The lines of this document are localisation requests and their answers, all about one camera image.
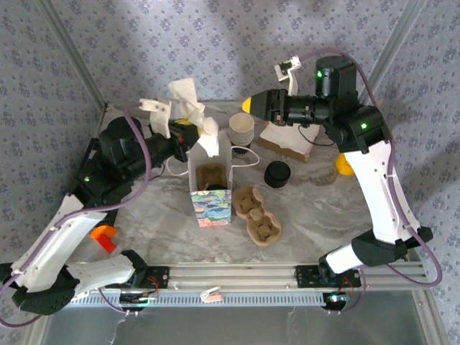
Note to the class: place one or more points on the white napkin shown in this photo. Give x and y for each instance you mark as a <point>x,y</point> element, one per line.
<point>183,91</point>

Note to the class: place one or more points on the brown pulp cup carrier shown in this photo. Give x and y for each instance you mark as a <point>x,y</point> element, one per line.
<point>210,172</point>
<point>257,219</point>

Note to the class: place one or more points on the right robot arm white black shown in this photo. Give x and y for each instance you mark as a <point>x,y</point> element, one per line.
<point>381,194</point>

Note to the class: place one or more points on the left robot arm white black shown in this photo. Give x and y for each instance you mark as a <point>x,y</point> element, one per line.
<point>54,240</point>

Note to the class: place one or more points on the stack of paper cups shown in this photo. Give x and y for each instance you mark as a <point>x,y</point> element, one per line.
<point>241,124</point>

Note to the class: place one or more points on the stack of white napkins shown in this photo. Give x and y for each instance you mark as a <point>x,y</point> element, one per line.
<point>287,138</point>

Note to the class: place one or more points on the yellow cup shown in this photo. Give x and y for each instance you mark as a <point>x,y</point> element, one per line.
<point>343,167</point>

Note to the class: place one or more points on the stack of black lids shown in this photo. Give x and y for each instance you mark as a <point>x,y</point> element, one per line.
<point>277,174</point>

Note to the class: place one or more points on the black grey checkerboard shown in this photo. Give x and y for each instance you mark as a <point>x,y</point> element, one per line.
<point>114,215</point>

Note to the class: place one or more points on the orange plastic block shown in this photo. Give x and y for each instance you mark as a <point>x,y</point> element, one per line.
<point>104,239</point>

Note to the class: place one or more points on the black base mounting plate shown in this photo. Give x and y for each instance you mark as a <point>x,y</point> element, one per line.
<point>305,276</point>
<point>161,276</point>

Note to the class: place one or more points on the small circuit board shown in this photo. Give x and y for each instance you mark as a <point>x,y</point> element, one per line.
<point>138,299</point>
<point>336,299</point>

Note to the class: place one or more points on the white and pink clip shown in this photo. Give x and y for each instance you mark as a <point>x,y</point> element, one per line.
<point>208,295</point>

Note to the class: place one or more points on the aluminium frame post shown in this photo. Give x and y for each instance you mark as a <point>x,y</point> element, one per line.
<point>388,54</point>

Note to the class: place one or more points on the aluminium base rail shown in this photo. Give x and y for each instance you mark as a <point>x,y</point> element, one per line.
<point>233,275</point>

